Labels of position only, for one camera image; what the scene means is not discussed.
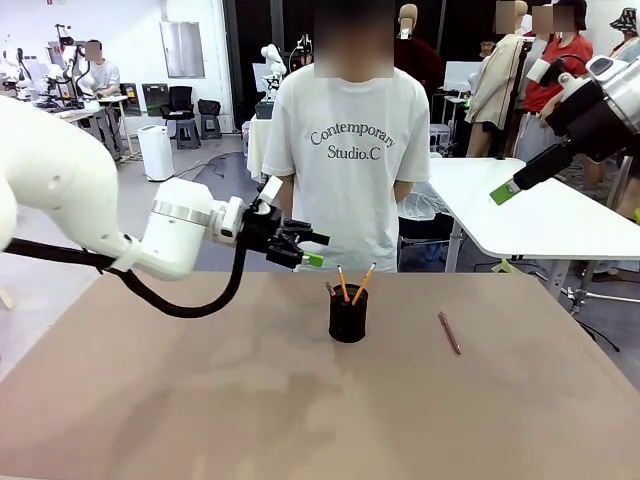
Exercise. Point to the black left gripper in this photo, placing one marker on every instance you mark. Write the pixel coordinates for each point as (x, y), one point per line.
(257, 230)

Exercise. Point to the black red marker pen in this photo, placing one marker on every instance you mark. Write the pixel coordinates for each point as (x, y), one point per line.
(330, 289)

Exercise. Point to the black office chair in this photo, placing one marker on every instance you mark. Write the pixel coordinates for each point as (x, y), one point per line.
(179, 102)

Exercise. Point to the pink pen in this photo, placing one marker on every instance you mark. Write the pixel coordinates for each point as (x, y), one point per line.
(449, 332)

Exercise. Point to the person's right forearm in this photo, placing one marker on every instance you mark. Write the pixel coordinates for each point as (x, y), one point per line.
(287, 197)

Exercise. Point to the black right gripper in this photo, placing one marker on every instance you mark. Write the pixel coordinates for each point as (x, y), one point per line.
(587, 120)

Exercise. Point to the black plastic stool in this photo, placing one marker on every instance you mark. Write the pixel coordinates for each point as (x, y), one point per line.
(188, 135)

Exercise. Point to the black framed board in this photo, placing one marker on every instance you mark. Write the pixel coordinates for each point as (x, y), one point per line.
(152, 97)

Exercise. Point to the wooden leg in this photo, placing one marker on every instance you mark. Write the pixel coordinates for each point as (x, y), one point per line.
(6, 296)

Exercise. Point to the white air purifier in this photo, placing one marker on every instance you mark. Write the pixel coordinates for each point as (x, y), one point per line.
(156, 152)

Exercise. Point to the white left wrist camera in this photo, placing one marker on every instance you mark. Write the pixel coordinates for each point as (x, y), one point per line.
(271, 191)

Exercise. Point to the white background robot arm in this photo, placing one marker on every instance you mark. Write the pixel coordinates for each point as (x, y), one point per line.
(272, 65)

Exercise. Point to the person's left forearm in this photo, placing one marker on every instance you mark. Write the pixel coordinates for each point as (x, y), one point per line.
(404, 189)

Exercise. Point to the person in black with glasses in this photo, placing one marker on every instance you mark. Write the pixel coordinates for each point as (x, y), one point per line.
(487, 50)

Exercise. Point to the mannequin with beige coat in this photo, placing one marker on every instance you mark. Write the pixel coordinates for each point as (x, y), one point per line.
(495, 90)

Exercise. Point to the white display board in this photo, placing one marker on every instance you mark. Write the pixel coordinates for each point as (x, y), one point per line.
(462, 75)

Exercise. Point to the yellow pencil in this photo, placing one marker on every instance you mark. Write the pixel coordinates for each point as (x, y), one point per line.
(342, 282)
(363, 285)

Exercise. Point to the seated person in white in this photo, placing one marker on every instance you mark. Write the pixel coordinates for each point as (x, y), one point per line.
(102, 72)

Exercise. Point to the black mesh pen holder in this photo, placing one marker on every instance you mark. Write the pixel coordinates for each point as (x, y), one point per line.
(348, 322)

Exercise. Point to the table with white cloth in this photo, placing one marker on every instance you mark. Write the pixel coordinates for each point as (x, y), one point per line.
(257, 145)

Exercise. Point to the black equipment box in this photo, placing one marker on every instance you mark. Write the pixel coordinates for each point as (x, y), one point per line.
(264, 110)

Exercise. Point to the person in white T-shirt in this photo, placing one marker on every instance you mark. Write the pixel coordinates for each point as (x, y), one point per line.
(350, 175)

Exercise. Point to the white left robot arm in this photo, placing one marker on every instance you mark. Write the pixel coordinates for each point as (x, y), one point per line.
(75, 200)

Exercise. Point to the clear plastic bag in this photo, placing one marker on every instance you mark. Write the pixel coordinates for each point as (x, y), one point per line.
(425, 202)

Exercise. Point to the white side table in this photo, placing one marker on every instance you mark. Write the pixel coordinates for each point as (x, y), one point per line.
(530, 235)

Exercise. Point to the person in red shirt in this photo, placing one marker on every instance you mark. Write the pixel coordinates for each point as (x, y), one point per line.
(545, 90)

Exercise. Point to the green tape piece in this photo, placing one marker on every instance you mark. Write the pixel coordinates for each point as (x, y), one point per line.
(502, 266)

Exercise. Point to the mannequin with dark red clothing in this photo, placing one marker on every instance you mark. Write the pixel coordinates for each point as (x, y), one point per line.
(422, 55)

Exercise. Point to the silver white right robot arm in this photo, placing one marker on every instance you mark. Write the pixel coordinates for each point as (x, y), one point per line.
(620, 90)

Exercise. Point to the grey workbench table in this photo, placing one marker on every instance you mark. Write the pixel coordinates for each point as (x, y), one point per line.
(100, 120)

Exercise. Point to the grey wall panel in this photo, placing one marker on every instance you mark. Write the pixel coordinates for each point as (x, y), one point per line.
(182, 50)

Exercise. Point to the person with patterned hat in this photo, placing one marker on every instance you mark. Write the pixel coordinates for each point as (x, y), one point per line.
(625, 35)

